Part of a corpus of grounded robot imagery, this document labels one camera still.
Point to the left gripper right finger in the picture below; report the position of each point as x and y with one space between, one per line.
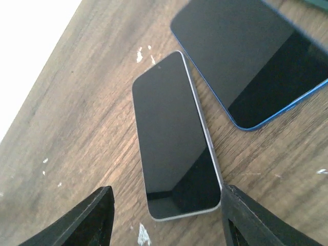
246 222

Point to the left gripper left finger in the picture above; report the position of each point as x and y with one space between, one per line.
89 223

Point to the silver phone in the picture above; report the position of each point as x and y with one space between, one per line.
179 164

